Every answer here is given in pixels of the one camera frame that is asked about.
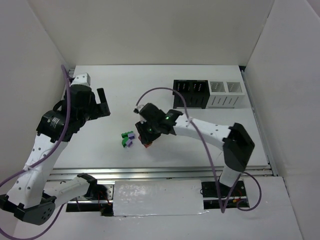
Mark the red lego brick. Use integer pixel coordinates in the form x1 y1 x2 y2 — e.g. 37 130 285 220
143 142 152 148

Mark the purple lego brick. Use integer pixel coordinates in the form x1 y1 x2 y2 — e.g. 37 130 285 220
125 139 133 148

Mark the green curved lego brick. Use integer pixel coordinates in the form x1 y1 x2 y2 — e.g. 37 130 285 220
121 138 129 148

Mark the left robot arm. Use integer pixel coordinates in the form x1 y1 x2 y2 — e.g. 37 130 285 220
0 84 111 226

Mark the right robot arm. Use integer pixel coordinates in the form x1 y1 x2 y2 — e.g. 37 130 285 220
134 103 255 188

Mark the green flat lego plate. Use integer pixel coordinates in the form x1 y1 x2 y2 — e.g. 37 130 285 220
121 131 134 139

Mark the black double bin container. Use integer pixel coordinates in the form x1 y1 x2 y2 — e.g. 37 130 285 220
173 79 210 109

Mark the white double bin container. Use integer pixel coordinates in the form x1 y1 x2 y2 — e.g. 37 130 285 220
206 80 246 109

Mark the white taped cover plate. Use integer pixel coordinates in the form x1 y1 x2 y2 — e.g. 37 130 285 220
113 179 205 217

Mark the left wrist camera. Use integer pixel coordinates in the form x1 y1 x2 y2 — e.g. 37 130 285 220
70 72 91 87

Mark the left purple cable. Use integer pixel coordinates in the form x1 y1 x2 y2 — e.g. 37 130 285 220
0 64 83 238

